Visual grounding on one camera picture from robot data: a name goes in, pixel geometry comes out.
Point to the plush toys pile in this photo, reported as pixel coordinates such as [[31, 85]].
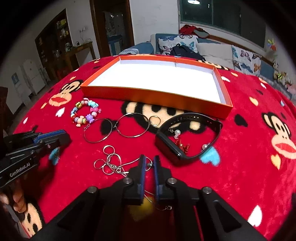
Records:
[[283, 82]]

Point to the colourful artificial flower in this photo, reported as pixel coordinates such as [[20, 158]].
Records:
[[272, 49]]

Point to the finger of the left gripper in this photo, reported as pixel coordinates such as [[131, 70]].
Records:
[[53, 143], [47, 136]]

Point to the white cushion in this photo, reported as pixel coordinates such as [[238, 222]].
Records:
[[220, 54]]

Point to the black backpack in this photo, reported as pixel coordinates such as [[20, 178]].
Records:
[[184, 51]]

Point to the black smart watch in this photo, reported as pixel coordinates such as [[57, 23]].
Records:
[[185, 121]]

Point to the left hand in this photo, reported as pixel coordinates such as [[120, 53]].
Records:
[[15, 196]]

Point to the orange shallow box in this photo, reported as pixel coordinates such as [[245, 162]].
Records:
[[174, 82]]

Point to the large silver hoop earring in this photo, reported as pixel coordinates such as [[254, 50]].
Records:
[[98, 131]]

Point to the dark wooden shelf cabinet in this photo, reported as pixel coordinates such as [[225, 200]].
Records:
[[52, 43]]

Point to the red pearl earrings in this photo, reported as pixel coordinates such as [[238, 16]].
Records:
[[189, 141]]

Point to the red monkey print blanket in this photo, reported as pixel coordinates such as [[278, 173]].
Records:
[[251, 165]]

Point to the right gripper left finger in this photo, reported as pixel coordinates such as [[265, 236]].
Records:
[[91, 215]]

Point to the blue sofa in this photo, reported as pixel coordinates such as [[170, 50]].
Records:
[[152, 47]]

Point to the right butterfly pillow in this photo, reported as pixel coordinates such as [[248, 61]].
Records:
[[246, 62]]

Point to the red clothes on sofa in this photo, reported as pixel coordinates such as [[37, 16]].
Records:
[[192, 30]]

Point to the left butterfly pillow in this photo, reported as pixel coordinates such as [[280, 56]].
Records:
[[167, 43]]

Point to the white cabinet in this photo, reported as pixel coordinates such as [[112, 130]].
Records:
[[32, 76]]

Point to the butterfly pillow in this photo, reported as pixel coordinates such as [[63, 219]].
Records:
[[246, 62], [167, 43]]

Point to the dark window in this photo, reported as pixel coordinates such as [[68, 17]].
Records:
[[232, 16]]

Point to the brown door frame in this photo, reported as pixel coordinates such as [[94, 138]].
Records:
[[112, 23]]

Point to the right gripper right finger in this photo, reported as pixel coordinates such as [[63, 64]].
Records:
[[200, 214]]

